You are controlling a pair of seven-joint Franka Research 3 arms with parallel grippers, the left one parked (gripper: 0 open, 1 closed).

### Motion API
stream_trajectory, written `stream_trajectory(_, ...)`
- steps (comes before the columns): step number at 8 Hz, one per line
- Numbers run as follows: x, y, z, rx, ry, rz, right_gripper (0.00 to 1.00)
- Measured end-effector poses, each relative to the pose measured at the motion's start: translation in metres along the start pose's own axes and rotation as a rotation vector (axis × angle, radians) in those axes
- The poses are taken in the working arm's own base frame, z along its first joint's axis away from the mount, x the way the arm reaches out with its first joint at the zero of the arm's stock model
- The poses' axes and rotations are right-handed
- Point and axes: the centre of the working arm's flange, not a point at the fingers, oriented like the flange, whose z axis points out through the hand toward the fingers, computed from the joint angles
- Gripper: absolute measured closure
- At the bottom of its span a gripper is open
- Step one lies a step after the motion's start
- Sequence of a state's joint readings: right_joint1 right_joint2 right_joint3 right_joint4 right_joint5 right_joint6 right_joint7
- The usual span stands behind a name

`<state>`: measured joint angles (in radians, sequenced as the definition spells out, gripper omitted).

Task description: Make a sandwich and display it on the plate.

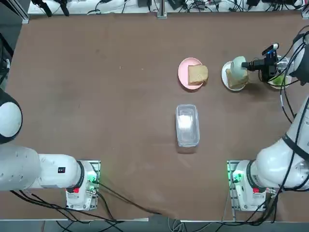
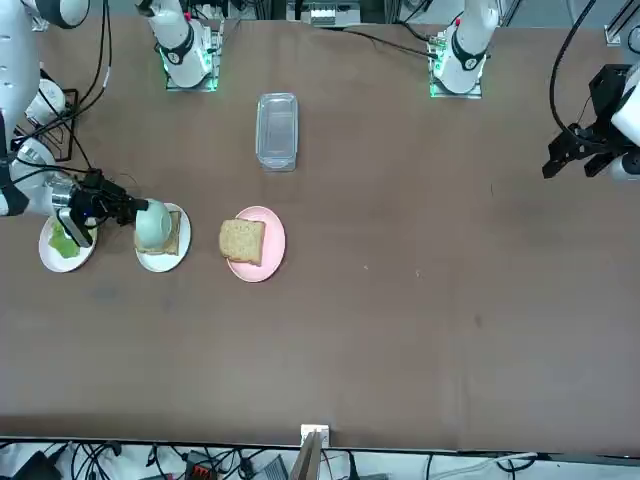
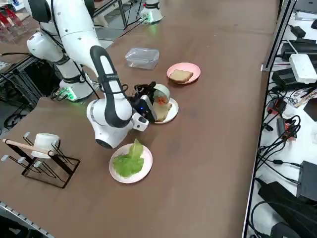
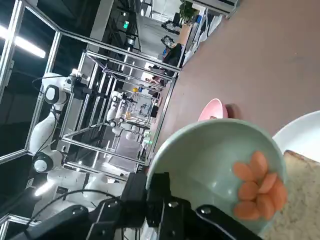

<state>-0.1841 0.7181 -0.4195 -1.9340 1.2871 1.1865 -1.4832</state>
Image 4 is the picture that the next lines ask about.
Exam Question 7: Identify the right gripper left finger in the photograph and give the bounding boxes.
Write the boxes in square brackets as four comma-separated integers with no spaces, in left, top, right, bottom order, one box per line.
[11,172,151,240]

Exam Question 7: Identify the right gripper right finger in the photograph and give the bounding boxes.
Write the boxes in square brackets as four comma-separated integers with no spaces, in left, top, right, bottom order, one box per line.
[146,171,263,240]

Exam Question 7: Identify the green ceramic bowl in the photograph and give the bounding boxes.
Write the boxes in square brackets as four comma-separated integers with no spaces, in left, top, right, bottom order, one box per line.
[144,118,288,238]

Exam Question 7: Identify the orange carrot slice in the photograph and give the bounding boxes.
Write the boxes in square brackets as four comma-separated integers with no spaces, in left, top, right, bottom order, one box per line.
[271,178,288,210]
[249,151,269,180]
[256,193,276,221]
[258,172,278,195]
[233,200,262,221]
[237,181,261,201]
[232,161,256,182]

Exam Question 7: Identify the pink round plate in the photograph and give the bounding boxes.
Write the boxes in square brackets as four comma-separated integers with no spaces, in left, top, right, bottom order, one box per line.
[197,98,230,123]

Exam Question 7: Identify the white round plate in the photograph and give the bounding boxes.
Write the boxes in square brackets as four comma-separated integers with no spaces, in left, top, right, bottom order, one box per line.
[271,110,320,163]

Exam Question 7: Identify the green potted plant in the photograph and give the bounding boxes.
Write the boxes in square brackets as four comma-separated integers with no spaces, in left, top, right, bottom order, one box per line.
[178,0,201,47]

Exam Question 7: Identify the aluminium frame cage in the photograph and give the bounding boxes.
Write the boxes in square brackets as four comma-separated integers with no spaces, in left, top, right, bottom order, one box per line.
[0,0,182,226]

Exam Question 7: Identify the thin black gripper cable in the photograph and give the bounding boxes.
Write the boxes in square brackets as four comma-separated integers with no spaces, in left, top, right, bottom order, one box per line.
[24,189,123,226]

